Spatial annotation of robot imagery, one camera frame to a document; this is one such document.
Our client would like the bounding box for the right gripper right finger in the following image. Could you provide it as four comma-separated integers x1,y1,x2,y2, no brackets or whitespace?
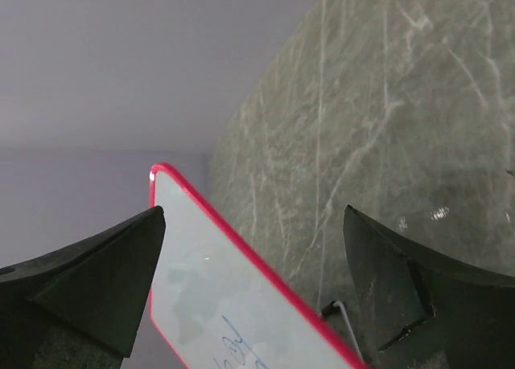
343,206,514,368

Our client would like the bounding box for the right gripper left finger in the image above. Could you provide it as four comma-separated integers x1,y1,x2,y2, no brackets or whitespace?
1,206,165,368

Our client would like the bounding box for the pink framed whiteboard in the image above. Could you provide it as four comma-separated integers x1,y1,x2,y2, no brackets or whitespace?
150,163,363,368

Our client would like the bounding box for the black whiteboard clip right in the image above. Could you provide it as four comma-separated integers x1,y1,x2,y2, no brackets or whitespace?
319,301,341,318

